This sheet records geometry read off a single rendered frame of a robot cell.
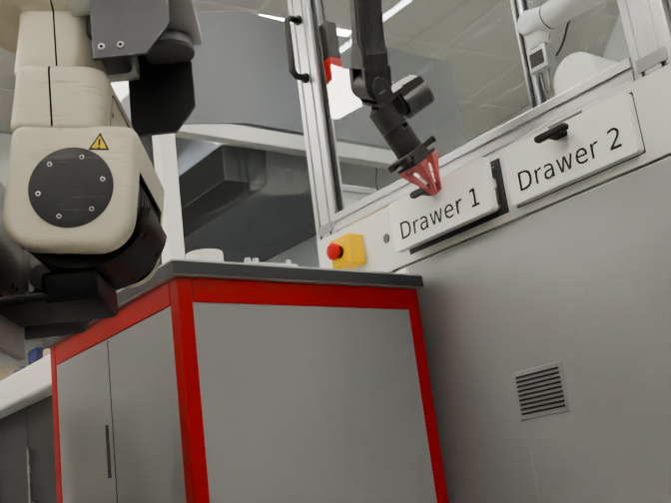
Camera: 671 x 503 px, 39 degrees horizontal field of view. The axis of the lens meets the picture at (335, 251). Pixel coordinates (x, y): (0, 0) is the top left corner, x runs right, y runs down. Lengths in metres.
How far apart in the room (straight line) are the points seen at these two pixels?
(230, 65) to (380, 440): 1.36
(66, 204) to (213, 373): 0.56
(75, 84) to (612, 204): 0.93
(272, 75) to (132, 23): 1.65
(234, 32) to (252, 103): 0.22
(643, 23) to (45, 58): 0.98
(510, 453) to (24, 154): 1.07
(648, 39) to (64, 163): 1.00
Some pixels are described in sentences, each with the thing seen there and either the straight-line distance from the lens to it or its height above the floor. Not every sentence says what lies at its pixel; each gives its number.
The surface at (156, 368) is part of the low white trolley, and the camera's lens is 1.74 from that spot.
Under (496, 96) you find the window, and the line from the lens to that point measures 1.96.
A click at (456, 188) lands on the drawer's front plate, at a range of 1.91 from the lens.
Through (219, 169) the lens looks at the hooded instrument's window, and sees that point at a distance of 2.69.
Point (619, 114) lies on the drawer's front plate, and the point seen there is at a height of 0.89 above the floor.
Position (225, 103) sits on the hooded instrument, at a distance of 2.76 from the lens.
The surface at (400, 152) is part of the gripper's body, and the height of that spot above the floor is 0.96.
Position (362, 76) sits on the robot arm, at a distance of 1.84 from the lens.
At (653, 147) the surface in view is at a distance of 1.68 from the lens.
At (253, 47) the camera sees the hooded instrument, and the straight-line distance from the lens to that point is 2.91.
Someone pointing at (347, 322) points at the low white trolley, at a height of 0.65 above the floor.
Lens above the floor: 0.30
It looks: 15 degrees up
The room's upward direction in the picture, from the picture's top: 7 degrees counter-clockwise
